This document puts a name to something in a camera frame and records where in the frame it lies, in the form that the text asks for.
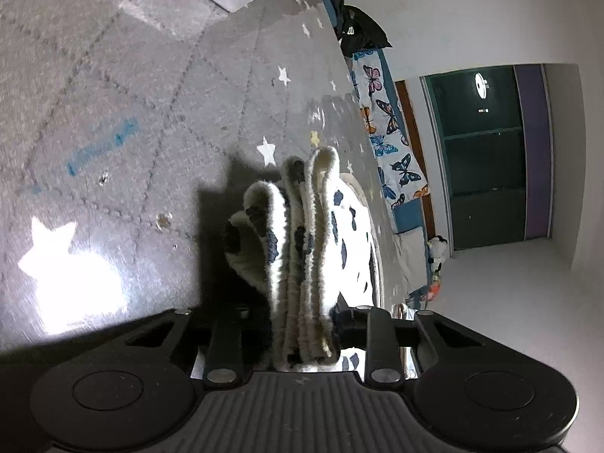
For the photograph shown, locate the white navy polka dot garment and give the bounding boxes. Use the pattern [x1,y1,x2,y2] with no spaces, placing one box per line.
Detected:
[224,146,374,371]

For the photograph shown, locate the striped blue folded cloth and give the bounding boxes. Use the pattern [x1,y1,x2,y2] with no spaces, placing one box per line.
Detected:
[392,303,418,379]

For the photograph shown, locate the round induction cooktop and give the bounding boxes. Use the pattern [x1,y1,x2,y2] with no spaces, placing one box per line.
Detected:
[340,173,384,308]

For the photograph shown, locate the grey cushion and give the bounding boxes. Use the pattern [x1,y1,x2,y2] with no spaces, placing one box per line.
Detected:
[394,227,428,294]

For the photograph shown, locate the blue sofa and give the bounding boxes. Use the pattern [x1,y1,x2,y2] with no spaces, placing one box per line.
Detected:
[322,0,430,310]

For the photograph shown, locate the plush toys on sofa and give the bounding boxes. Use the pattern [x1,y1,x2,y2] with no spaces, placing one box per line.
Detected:
[426,235,450,302]

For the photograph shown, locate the butterfly pattern pillow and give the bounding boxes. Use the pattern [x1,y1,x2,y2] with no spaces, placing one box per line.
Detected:
[351,49,430,211]

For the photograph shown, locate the dark green window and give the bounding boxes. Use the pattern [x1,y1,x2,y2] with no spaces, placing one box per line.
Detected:
[424,65,553,251]

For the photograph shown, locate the black bag on sofa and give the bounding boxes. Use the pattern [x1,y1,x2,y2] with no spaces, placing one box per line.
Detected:
[334,5,391,57]

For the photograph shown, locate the grey star pattern tablecloth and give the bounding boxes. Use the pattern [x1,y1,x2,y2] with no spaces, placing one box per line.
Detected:
[1,0,401,353]

